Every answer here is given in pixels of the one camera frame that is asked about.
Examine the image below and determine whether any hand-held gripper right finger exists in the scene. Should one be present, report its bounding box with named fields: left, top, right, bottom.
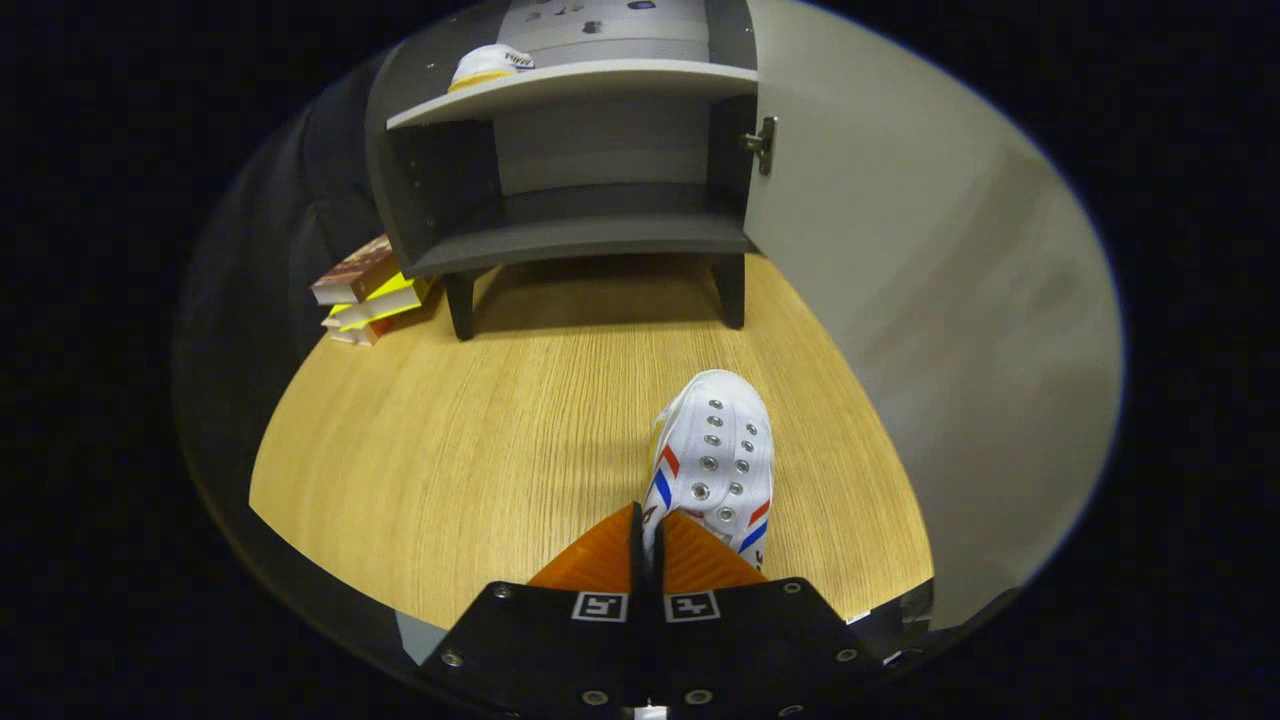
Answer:
left=650, top=510, right=886, bottom=720

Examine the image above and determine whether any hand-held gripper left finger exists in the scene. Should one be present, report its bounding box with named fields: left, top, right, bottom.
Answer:
left=420, top=503, right=649, bottom=720

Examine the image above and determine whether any white striped canvas shoe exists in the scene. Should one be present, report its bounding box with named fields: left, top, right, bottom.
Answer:
left=447, top=44, right=536, bottom=94
left=640, top=370, right=776, bottom=576

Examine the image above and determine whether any beige shoe cabinet door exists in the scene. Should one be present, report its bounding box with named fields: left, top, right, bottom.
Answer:
left=742, top=0, right=1123, bottom=631

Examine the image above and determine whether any orange cover book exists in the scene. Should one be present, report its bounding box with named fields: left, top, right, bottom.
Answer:
left=330, top=290, right=441, bottom=346

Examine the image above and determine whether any yellow cover book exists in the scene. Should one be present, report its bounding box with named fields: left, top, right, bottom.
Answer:
left=322, top=272, right=431, bottom=331

